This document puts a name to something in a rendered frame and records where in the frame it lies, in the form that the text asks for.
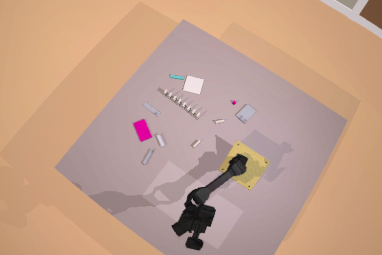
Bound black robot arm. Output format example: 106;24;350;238
172;153;248;236

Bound magenta flat square slab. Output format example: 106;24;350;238
134;119;152;142

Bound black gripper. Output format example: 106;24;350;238
185;205;216;251

